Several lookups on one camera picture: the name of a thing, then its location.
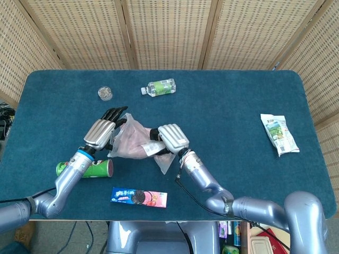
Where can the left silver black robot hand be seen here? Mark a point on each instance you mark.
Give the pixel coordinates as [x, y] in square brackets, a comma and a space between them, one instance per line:
[99, 132]

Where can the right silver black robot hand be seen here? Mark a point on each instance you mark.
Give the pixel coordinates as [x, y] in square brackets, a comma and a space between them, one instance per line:
[173, 137]

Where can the transparent bag with pink contents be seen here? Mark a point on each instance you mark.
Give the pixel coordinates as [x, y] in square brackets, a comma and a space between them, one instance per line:
[132, 140]

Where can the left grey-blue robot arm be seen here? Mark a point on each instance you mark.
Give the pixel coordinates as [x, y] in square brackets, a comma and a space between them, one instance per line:
[66, 180]

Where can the green chips can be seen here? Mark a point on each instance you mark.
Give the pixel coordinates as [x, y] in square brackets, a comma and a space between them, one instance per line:
[100, 169]

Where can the small clear round jar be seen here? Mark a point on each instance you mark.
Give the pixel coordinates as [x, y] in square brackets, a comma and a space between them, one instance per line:
[105, 93]

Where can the clear water bottle green label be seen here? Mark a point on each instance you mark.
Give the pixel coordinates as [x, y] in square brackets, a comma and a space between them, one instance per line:
[161, 88]

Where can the teal blue carpeted table surface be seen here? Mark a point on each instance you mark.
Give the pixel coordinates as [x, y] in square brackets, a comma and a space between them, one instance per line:
[225, 105]

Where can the blue pink Oreo box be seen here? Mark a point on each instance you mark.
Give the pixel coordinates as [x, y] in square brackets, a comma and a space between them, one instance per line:
[137, 197]

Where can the grey-blue robot torso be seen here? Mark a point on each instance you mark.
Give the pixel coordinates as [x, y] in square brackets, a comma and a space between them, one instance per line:
[159, 238]

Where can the white green snack packet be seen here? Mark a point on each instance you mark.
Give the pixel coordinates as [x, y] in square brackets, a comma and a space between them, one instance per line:
[279, 135]

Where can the colourful snack packages pile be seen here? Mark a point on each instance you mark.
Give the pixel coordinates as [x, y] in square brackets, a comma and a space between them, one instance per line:
[229, 238]

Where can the brown shoe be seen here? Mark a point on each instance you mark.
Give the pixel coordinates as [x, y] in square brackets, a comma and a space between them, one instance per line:
[25, 232]

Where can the beige plastic box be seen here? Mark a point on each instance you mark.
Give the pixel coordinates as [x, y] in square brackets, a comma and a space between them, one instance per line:
[260, 246]

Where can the red book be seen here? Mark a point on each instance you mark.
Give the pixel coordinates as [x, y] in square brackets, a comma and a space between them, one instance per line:
[270, 239]

